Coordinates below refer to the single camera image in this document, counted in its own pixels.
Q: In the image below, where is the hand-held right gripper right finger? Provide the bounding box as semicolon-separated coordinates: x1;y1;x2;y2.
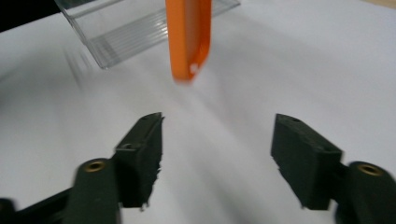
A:
270;113;396;224

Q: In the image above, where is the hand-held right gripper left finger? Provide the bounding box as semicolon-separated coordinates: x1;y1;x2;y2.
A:
64;111;165;224

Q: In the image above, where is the clear plastic tray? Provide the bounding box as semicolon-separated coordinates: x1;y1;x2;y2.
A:
54;0;242;70

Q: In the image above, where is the orange phone case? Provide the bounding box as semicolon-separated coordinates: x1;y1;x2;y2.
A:
164;0;213;84

